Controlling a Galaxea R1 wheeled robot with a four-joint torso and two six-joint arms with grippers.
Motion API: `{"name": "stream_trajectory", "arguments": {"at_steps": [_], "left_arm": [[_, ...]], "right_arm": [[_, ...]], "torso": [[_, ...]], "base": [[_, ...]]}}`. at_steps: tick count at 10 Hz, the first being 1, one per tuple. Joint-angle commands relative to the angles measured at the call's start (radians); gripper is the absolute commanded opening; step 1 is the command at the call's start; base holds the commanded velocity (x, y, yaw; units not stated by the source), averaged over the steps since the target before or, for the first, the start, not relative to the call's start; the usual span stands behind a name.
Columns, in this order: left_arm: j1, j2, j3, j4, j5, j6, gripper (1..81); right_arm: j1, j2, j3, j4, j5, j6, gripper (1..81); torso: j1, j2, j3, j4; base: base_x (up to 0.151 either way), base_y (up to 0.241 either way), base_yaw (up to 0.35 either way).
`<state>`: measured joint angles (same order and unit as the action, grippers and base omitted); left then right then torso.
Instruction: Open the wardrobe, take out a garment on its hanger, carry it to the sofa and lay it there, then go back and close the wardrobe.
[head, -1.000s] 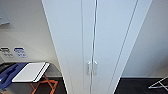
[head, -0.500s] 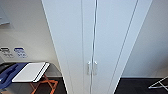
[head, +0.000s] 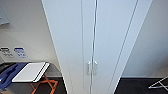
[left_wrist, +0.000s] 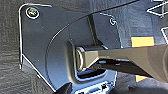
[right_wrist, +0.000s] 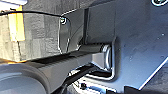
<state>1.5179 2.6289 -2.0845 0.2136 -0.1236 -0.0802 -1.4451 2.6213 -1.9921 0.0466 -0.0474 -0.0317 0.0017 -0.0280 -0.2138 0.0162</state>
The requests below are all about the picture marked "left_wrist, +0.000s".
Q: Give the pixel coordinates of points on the thick grey torso limb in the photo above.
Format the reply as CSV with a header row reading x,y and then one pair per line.
x,y
133,56

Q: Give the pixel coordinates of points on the round base screw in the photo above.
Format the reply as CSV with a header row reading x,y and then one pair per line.
x,y
32,12
112,21

